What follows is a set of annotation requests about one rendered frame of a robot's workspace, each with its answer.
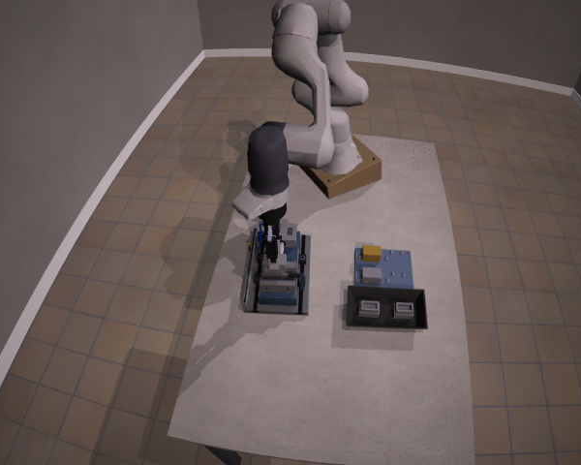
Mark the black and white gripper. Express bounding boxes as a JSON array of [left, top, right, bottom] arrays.
[[258, 203, 287, 269]]

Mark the grey flat bar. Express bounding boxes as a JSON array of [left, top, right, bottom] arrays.
[[261, 272, 296, 279]]

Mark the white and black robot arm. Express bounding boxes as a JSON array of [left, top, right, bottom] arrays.
[[232, 0, 369, 220]]

